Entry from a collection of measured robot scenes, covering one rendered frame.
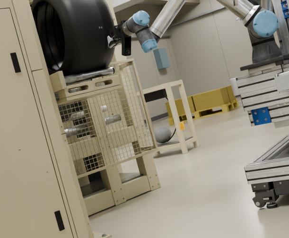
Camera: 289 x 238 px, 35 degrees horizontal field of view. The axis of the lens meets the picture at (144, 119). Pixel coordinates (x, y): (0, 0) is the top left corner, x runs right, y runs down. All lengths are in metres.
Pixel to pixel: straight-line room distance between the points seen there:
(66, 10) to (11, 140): 1.02
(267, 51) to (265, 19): 0.20
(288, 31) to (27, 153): 1.51
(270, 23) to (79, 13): 0.99
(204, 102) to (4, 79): 8.26
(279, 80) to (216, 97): 7.53
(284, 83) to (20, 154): 1.22
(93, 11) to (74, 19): 0.13
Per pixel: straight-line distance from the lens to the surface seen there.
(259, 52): 2.37
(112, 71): 2.69
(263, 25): 2.23
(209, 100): 9.78
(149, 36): 2.25
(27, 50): 1.82
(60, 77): 2.49
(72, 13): 2.53
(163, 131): 5.29
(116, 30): 2.41
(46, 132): 1.78
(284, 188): 2.34
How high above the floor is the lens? 0.68
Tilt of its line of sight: 2 degrees down
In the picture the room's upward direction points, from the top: 15 degrees counter-clockwise
